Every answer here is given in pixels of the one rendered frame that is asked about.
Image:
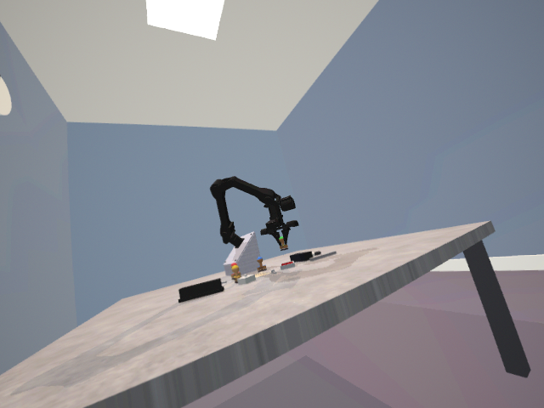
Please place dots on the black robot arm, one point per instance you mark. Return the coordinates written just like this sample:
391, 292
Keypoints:
266, 196

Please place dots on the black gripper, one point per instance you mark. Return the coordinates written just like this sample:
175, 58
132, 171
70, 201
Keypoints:
285, 227

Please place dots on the yellow rubber stamp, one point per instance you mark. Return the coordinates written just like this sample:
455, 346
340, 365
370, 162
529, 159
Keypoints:
235, 269

